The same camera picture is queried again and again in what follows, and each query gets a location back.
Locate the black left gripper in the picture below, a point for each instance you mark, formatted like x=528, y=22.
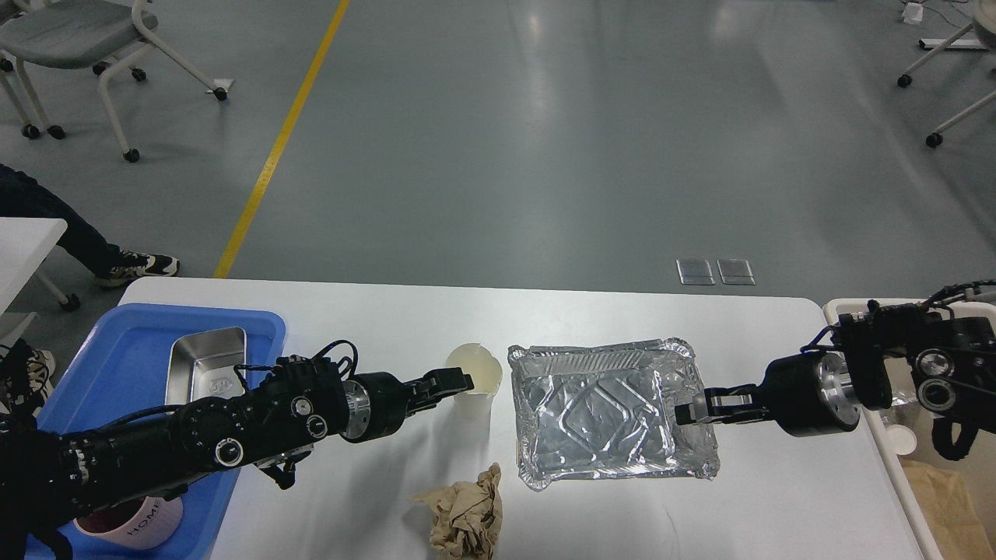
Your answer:
x=379, y=403

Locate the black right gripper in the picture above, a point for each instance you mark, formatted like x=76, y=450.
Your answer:
x=805, y=394

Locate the white paper cup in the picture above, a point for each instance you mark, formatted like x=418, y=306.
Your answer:
x=486, y=374

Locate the aluminium foil tray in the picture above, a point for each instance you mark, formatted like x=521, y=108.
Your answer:
x=608, y=412

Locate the brown paper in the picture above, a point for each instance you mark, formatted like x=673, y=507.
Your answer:
x=467, y=516

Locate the stainless steel rectangular tin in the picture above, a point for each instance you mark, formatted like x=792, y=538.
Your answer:
x=203, y=365

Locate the pink ribbed mug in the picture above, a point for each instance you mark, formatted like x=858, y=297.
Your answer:
x=139, y=524

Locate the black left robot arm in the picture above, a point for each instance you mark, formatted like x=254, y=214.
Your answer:
x=50, y=479

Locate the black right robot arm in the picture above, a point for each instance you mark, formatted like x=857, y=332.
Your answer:
x=951, y=360

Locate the right metal floor plate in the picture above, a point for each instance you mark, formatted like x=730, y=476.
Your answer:
x=736, y=272

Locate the metal floor plate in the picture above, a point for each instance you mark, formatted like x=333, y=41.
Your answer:
x=736, y=272
x=695, y=271

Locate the left metal floor plate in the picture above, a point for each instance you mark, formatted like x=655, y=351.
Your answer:
x=695, y=271

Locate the beige plastic bin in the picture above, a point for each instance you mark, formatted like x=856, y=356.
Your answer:
x=949, y=505

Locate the blue plastic tray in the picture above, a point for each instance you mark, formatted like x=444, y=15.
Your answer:
x=122, y=367

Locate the person in dark trousers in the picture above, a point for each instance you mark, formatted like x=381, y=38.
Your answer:
x=26, y=371

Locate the white side table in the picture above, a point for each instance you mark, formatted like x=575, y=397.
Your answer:
x=25, y=244

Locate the grey office chair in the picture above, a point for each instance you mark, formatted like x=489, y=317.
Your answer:
x=82, y=34

